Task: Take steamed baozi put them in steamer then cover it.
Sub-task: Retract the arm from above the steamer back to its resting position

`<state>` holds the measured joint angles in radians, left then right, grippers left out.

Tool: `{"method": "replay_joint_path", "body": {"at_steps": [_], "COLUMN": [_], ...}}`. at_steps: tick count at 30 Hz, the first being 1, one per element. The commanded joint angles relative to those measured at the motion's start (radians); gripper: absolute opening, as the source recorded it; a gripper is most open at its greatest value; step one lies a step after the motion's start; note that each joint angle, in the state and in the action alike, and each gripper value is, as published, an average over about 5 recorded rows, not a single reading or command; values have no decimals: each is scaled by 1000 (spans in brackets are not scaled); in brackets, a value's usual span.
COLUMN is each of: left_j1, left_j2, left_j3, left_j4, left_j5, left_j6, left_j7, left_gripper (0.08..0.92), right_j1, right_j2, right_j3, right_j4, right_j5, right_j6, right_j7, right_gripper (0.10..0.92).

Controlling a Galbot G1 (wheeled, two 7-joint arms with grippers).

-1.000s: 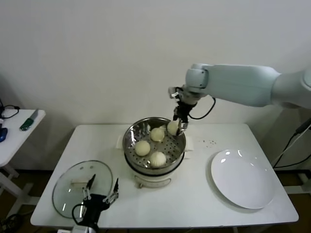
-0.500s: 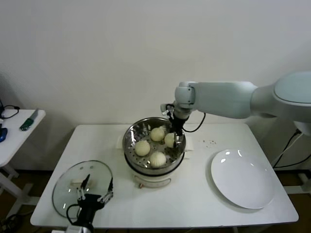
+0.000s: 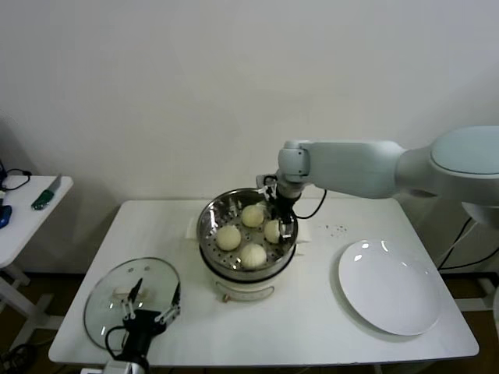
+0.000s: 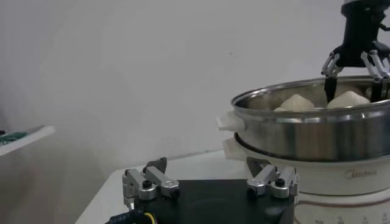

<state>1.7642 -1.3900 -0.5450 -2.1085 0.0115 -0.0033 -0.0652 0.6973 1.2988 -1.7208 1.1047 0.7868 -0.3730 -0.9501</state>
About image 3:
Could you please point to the white steamed baozi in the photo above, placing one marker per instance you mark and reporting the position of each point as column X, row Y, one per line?
column 252, row 216
column 228, row 237
column 253, row 256
column 272, row 231

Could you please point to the glass pot lid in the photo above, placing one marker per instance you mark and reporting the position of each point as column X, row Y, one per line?
column 117, row 272

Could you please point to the blue handheld tool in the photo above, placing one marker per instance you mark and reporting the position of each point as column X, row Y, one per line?
column 4, row 217

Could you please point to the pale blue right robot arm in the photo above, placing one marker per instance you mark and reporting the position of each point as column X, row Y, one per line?
column 351, row 167

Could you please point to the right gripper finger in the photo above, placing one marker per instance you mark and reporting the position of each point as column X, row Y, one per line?
column 271, row 202
column 287, row 230

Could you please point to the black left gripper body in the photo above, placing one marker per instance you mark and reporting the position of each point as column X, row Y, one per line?
column 144, row 325

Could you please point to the white round plate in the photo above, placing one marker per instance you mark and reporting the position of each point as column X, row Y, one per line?
column 390, row 288

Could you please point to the dark computer monitor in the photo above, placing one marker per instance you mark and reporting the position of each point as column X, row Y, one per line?
column 2, row 167

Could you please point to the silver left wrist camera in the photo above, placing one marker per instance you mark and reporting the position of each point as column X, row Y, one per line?
column 117, row 367

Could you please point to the stainless steel steamer basket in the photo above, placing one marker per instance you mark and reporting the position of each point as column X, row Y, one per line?
column 249, row 274

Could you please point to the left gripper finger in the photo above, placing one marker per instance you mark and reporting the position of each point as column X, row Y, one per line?
column 130, row 304
column 173, row 308

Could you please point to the white side table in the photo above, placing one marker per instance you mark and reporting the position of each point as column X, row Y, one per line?
column 23, row 218

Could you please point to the white electric cooking pot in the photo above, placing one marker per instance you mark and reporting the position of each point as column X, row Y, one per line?
column 241, row 293

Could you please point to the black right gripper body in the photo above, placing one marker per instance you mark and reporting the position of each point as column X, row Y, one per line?
column 284, row 206

